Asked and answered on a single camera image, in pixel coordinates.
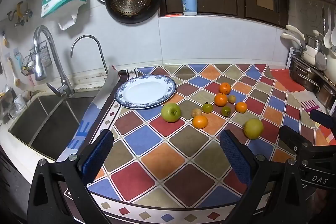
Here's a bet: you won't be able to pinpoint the wooden handled dish brush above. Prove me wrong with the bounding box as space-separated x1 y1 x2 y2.
8 57 22 88

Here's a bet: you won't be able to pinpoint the steel kitchen sink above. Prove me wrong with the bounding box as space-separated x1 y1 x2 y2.
8 95 98 161

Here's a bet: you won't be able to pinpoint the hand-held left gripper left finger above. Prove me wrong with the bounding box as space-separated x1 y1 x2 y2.
27 129 114 224

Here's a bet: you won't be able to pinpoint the steel slotted spatula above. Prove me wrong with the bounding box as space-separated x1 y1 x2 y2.
314 9 327 71

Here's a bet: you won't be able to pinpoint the blue rimmed white plate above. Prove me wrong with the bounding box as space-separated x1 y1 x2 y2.
115 75 177 109

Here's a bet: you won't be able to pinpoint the yellow-green apple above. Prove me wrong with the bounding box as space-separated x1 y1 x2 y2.
243 118 264 140

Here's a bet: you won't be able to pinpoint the red foam mat tile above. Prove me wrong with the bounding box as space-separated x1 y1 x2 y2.
270 68 306 94

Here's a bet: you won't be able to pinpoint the cups beside sink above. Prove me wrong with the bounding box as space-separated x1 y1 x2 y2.
7 91 28 119

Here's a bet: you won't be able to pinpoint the thin chrome gooseneck faucet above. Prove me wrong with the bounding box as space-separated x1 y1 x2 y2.
70 35 109 77

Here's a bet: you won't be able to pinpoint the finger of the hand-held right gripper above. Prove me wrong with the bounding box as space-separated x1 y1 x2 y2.
279 125 313 161
309 109 336 133

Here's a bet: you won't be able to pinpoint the black wire basket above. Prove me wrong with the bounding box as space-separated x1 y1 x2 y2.
20 40 53 76

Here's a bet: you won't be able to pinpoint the white plastic bag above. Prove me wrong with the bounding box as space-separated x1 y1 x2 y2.
58 2 82 31

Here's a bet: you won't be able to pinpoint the green apple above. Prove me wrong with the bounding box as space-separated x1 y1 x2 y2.
161 103 181 123

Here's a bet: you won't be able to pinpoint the stacked steel pots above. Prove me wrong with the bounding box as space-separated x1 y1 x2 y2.
289 55 336 109

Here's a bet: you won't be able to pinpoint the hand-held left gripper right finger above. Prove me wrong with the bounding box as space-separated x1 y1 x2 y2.
219 130 311 224

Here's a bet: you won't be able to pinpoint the large chrome pull-down faucet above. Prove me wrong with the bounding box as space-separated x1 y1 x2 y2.
33 25 76 98

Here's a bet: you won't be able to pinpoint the colourful diamond pattern tablecloth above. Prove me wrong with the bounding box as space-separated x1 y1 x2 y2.
56 63 332 224

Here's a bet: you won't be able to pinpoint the white serving spoons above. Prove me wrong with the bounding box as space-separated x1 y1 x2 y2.
324 7 336 49

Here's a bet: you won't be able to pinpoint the beige pink striped mat tile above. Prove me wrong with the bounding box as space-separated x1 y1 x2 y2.
295 93 336 146

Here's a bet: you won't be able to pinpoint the white rack bracket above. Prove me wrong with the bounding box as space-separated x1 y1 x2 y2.
286 47 298 69

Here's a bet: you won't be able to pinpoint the white ladle handles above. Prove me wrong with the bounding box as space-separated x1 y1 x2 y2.
281 25 307 49

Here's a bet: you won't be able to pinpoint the yellow handled wall taps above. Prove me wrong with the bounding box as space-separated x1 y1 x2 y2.
7 0 34 28

